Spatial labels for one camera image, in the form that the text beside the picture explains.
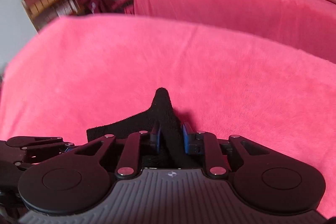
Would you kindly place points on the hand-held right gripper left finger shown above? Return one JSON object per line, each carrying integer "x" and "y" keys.
{"x": 157, "y": 140}

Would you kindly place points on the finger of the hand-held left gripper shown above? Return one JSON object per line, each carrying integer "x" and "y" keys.
{"x": 34, "y": 140}
{"x": 26, "y": 159}

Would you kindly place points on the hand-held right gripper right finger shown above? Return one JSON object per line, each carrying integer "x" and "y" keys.
{"x": 187, "y": 140}

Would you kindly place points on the pink fleece blanket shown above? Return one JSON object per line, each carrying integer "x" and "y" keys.
{"x": 131, "y": 64}

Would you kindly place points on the wooden shelf with plants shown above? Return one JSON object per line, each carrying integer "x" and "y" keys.
{"x": 50, "y": 1}

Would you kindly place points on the red-pink bed cover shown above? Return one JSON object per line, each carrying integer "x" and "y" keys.
{"x": 223, "y": 1}

